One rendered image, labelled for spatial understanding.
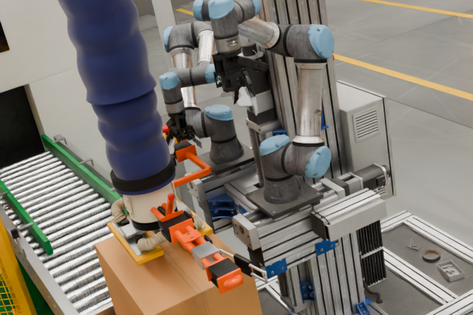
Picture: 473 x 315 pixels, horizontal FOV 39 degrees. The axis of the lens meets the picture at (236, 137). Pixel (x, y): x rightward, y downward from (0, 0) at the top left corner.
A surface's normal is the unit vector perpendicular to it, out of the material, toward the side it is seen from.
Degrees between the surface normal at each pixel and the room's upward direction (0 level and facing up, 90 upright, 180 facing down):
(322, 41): 83
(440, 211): 0
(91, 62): 74
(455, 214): 0
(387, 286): 0
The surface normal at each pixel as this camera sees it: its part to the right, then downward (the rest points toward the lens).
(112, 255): -0.18, -0.90
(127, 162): -0.14, 0.14
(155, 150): 0.68, -0.13
